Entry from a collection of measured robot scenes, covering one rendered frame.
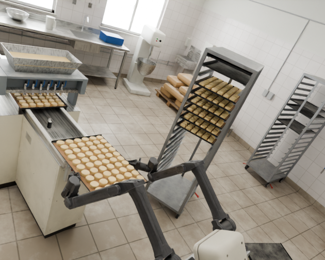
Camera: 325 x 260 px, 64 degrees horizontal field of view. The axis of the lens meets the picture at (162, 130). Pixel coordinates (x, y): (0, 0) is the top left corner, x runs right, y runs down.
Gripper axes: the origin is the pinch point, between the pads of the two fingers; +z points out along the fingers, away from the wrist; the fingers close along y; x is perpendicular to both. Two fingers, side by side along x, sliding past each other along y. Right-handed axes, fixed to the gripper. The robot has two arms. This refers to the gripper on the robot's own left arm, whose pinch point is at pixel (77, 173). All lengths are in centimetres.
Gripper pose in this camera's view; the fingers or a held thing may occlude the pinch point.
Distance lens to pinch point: 167.6
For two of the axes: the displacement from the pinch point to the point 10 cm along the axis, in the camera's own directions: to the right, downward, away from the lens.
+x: 9.4, 3.0, 1.3
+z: 0.2, -4.4, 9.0
